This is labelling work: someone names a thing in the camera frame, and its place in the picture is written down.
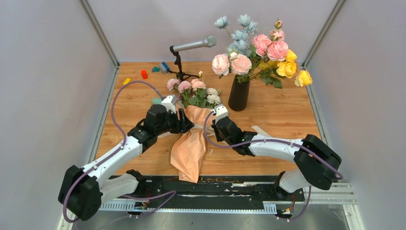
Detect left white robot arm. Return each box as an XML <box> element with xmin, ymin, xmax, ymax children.
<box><xmin>58</xmin><ymin>104</ymin><xmax>194</xmax><ymax>223</ymax></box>

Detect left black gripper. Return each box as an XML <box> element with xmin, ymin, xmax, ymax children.
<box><xmin>156</xmin><ymin>109</ymin><xmax>195</xmax><ymax>136</ymax></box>

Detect peach paper bouquet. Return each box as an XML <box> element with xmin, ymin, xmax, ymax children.
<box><xmin>167</xmin><ymin>78</ymin><xmax>221</xmax><ymax>183</ymax></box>

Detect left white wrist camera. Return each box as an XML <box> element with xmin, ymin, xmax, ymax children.
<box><xmin>160</xmin><ymin>94</ymin><xmax>177</xmax><ymax>114</ymax></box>

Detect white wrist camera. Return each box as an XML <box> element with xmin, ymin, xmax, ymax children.
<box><xmin>160</xmin><ymin>94</ymin><xmax>177</xmax><ymax>114</ymax></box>
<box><xmin>212</xmin><ymin>104</ymin><xmax>228</xmax><ymax>124</ymax></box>

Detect beige ribbon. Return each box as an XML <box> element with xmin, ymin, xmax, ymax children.
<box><xmin>158</xmin><ymin>125</ymin><xmax>270</xmax><ymax>138</ymax></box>

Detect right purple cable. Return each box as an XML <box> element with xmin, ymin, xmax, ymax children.
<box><xmin>203</xmin><ymin>111</ymin><xmax>344</xmax><ymax>222</ymax></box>

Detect black microphone tripod stand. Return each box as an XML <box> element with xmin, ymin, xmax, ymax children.
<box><xmin>169</xmin><ymin>49</ymin><xmax>201</xmax><ymax>81</ymax></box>

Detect yellow block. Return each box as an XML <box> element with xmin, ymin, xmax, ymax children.
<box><xmin>123</xmin><ymin>78</ymin><xmax>131</xmax><ymax>85</ymax></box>

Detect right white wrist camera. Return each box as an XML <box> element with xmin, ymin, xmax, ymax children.
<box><xmin>212</xmin><ymin>104</ymin><xmax>228</xmax><ymax>124</ymax></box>

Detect black vase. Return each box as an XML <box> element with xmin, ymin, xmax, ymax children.
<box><xmin>228</xmin><ymin>78</ymin><xmax>250</xmax><ymax>112</ymax></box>

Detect teal toy microphone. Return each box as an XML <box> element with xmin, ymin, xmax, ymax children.
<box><xmin>152</xmin><ymin>98</ymin><xmax>162</xmax><ymax>104</ymax></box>

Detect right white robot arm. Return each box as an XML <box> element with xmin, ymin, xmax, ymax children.
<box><xmin>212</xmin><ymin>116</ymin><xmax>342</xmax><ymax>200</ymax></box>

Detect flowers in vase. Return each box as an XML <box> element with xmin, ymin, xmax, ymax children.
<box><xmin>212</xmin><ymin>14</ymin><xmax>313</xmax><ymax>89</ymax></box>

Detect purple cable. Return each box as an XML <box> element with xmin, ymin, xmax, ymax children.
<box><xmin>62</xmin><ymin>80</ymin><xmax>178</xmax><ymax>224</ymax></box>
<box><xmin>203</xmin><ymin>111</ymin><xmax>344</xmax><ymax>222</ymax></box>

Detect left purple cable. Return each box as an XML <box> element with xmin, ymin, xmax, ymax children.
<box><xmin>62</xmin><ymin>80</ymin><xmax>178</xmax><ymax>224</ymax></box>

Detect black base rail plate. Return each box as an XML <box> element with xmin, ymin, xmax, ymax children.
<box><xmin>111</xmin><ymin>175</ymin><xmax>338</xmax><ymax>215</ymax></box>

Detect silver microphone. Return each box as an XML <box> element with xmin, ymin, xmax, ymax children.
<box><xmin>169</xmin><ymin>36</ymin><xmax>217</xmax><ymax>52</ymax></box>

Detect red block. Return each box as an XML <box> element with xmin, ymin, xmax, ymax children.
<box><xmin>141</xmin><ymin>70</ymin><xmax>148</xmax><ymax>80</ymax></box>

